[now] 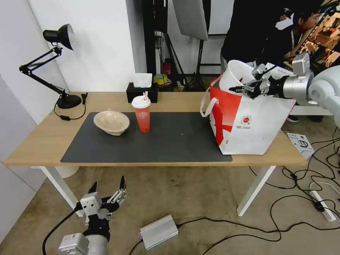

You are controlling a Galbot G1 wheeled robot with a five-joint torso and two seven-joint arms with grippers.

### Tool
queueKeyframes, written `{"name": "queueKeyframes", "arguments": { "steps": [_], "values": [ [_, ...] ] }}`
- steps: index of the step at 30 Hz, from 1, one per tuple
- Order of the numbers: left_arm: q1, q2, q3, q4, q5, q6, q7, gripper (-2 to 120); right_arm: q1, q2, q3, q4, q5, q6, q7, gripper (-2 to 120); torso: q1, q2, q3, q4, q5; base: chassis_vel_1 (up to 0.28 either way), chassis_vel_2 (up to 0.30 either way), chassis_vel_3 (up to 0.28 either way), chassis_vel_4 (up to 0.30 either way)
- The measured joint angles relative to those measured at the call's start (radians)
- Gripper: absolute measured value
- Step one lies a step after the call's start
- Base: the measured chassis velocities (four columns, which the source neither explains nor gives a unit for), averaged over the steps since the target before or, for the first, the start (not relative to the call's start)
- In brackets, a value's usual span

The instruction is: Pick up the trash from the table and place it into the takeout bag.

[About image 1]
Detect yellow green tape rolls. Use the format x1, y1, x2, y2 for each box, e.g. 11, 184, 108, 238
153, 74, 172, 89

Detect white paper bucket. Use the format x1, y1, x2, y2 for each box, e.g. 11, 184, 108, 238
219, 59, 257, 93

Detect red white takeout bag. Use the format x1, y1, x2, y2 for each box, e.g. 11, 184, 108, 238
200, 73, 297, 155

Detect black desk lamp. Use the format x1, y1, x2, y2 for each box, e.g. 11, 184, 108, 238
19, 23, 82, 109

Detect black tissue box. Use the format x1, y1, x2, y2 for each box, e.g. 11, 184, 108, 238
126, 82, 159, 103

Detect white power strip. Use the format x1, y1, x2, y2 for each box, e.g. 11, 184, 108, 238
310, 189, 337, 221

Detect black light stand tripod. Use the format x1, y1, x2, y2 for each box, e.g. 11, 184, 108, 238
159, 32, 208, 92

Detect black lamp cable with switch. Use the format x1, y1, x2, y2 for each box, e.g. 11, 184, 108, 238
53, 93, 87, 121

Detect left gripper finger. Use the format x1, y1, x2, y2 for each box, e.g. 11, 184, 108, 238
106, 175, 130, 206
87, 181, 98, 197

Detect white softbox panel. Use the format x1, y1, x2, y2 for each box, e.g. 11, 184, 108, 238
172, 0, 209, 41

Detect black desk mat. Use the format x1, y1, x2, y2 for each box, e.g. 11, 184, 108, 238
60, 111, 233, 163

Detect orange patterned board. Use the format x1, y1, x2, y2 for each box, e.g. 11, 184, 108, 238
291, 5, 340, 70

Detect white kettle carton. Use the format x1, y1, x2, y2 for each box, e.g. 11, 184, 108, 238
286, 131, 316, 160

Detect red drink cup with lid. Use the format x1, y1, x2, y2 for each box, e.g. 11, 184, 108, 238
131, 91, 152, 134

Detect silver power supply box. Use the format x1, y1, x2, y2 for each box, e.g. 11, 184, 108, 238
139, 214, 179, 251

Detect beige paper bowl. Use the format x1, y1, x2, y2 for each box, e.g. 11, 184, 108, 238
93, 108, 130, 136

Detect white table leg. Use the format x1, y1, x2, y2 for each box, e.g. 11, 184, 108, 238
30, 165, 80, 217
236, 165, 277, 216

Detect black power supply cable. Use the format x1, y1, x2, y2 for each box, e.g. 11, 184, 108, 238
117, 217, 283, 255

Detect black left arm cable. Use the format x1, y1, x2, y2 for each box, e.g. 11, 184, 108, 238
42, 209, 81, 255

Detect black floor cable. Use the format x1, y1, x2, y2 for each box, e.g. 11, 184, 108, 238
270, 127, 340, 241

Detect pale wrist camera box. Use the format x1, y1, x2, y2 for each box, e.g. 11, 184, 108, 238
251, 64, 269, 80
80, 193, 103, 216

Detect white round bin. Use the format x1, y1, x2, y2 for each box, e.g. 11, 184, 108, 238
54, 166, 79, 179

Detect white tissue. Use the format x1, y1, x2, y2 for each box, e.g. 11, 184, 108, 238
132, 73, 153, 89

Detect red canister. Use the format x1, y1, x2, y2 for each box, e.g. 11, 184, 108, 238
162, 58, 172, 76

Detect white floor cable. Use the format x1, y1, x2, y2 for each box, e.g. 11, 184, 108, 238
309, 181, 340, 192

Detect person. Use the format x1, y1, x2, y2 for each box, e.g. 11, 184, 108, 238
220, 0, 296, 70
276, 10, 324, 58

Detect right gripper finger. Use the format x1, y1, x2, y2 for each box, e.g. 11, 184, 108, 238
235, 89, 257, 99
229, 79, 262, 91

